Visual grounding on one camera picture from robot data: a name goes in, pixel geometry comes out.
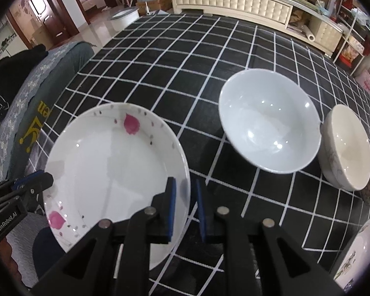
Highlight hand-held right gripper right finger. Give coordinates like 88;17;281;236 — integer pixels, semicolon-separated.
196;179;353;296

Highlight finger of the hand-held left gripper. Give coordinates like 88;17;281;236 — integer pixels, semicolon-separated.
24;190;45;215
0;171;54;205

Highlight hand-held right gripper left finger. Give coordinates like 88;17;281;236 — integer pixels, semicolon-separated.
31;177;177;296

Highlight white plate with pink petals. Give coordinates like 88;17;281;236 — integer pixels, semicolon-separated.
44;103;191;271

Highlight white plate with floral print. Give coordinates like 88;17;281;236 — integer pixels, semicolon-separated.
333;217;370;292

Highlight grey fluffy rug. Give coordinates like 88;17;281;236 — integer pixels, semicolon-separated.
4;222;57;288

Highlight person's leg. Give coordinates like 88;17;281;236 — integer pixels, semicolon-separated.
32;226;67;272

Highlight grey lace floral cloth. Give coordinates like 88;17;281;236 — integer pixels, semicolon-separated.
0;49;60;176

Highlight black bag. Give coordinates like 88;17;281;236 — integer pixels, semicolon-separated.
0;45;48;121

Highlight plain white bowl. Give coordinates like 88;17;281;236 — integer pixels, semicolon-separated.
219;69;322;173

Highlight dark grey cloth yellow print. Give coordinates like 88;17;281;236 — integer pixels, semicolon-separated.
11;42;94;176

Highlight black white checked tablecloth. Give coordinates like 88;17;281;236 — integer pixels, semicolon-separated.
25;12;370;296

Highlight cream bowl with grey print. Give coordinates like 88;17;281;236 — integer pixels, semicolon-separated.
318;104;370;192

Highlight brown wooden door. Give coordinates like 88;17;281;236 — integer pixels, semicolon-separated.
21;0;79;37

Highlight round white basin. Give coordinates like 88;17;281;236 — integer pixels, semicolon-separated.
107;9;140;31

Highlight pink bag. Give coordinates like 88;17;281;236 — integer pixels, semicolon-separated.
356;69;370;94

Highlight white tufted cabinet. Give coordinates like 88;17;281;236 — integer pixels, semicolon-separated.
169;0;344;56

